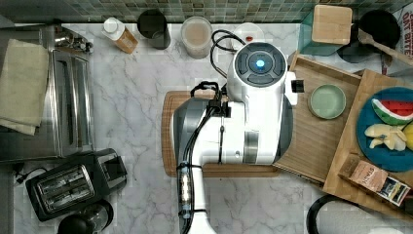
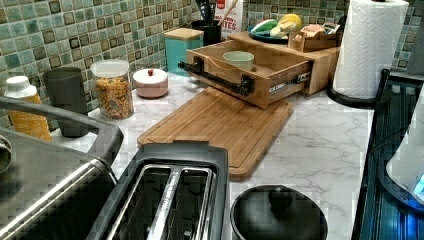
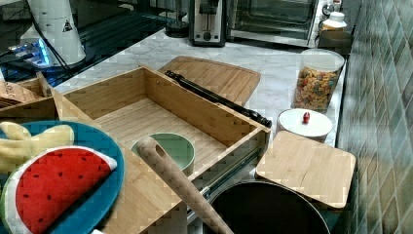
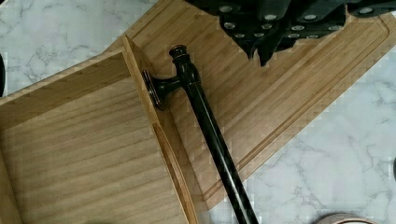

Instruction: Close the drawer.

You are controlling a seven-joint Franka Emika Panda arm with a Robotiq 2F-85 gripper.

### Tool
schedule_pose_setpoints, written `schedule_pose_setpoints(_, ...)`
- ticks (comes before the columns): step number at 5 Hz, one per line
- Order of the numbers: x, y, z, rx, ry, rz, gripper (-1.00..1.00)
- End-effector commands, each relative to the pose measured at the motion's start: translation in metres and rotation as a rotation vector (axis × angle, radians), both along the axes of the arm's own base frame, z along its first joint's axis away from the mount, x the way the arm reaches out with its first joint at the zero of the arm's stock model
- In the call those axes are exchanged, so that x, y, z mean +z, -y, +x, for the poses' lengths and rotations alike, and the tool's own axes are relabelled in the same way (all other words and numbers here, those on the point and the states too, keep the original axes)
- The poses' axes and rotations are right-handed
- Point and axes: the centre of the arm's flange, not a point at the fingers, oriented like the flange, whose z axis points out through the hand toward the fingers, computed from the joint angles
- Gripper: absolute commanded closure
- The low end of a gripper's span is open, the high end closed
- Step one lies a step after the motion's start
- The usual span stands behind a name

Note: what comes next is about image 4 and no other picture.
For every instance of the round bowl rim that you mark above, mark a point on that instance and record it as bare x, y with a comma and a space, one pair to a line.
343, 218

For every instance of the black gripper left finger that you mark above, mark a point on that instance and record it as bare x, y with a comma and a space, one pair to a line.
239, 20

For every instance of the bamboo cutting board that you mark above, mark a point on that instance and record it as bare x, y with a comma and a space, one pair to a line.
258, 108

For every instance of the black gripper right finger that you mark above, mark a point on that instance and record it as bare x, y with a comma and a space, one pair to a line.
312, 19

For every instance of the wooden drawer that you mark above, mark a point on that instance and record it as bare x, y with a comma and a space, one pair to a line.
87, 146

